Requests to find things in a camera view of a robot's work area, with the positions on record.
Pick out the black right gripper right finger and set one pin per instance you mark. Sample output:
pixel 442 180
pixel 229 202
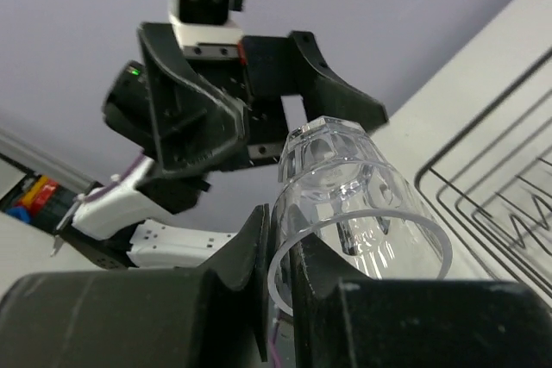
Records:
pixel 342 318

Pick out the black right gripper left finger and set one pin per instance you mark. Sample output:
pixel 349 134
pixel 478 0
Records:
pixel 213 315

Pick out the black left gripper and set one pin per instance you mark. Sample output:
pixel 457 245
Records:
pixel 218 107

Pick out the clear small glass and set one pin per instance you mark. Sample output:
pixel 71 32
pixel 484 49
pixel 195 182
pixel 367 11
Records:
pixel 336 185

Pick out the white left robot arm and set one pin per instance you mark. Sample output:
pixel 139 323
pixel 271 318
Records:
pixel 126 222

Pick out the coloured items in bin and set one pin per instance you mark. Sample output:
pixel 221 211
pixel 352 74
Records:
pixel 29 197

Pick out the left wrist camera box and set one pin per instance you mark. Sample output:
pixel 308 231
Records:
pixel 205 10

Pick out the dark wire dish rack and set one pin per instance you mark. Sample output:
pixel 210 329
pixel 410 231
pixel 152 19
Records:
pixel 491 182

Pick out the aluminium table edge rail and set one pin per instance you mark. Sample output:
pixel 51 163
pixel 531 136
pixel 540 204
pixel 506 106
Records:
pixel 39 161

